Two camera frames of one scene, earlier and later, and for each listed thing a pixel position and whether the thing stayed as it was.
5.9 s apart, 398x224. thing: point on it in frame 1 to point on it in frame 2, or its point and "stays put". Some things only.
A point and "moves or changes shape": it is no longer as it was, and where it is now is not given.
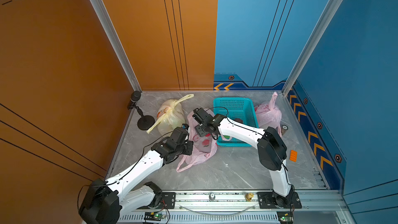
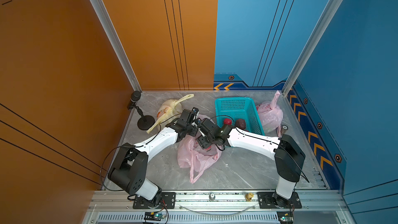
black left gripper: [189, 151] to [195, 132]
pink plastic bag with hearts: [203, 148] moves or changes shape
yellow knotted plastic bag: [170, 115] stays put
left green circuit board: [152, 215] stays put
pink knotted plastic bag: [269, 114] stays put
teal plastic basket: [243, 108] stays put
